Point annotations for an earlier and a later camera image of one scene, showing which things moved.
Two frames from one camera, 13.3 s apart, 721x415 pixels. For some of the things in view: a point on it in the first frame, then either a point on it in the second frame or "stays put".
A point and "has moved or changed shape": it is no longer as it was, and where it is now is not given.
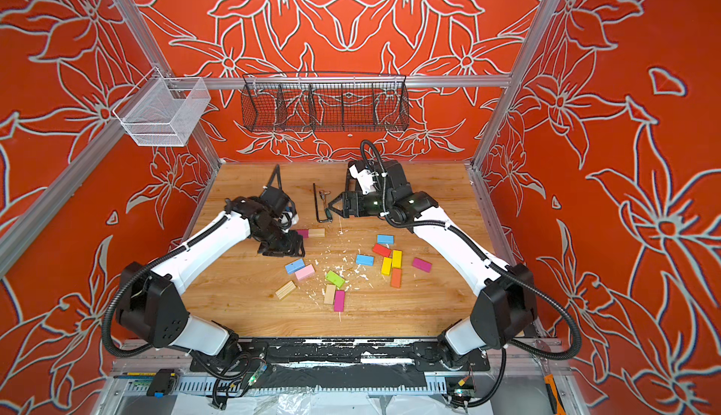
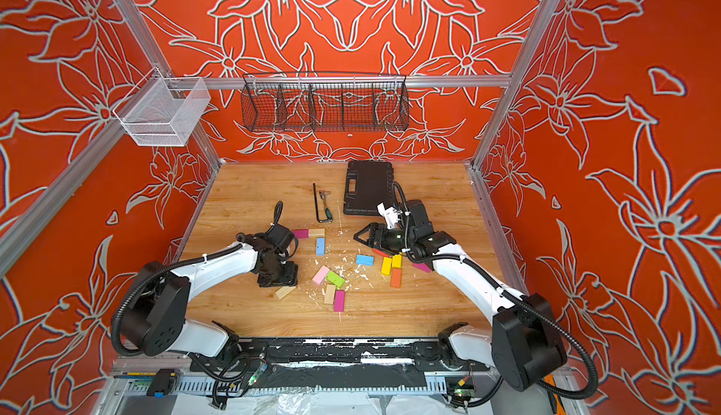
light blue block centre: [365, 260] stays put
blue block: [295, 267] has moved or changed shape
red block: [382, 251] stays put
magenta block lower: [340, 299] stays put
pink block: [304, 272] to [320, 275]
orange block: [396, 276] stays put
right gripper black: [354, 196] to [375, 239]
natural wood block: [285, 288] stays put
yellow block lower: [386, 268] stays put
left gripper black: [293, 248] to [291, 278]
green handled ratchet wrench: [328, 212] stays put
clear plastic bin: [162, 111] stays put
